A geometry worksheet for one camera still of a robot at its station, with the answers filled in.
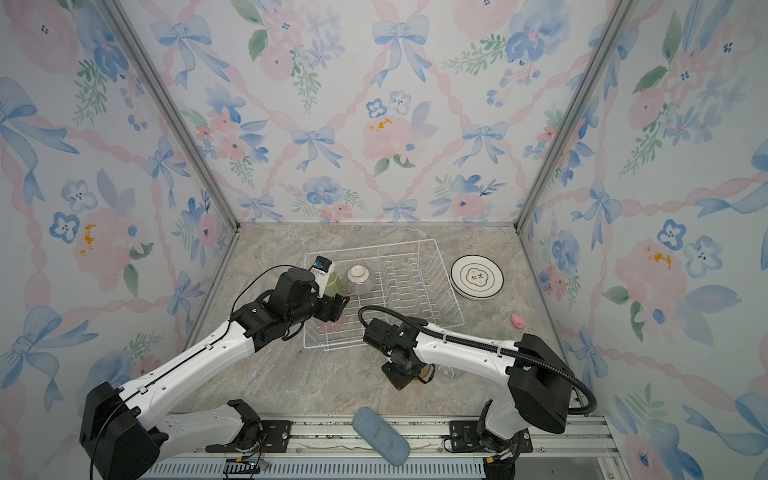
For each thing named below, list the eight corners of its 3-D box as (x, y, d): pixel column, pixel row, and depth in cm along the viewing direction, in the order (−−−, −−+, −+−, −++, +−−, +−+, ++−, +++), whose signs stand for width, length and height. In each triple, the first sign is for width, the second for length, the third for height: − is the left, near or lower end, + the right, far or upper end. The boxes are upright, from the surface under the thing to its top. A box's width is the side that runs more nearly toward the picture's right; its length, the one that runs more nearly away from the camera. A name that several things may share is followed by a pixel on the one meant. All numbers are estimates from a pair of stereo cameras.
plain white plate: (454, 302, 100) (456, 296, 97) (447, 260, 111) (449, 254, 108) (506, 302, 100) (510, 296, 97) (494, 260, 111) (497, 254, 108)
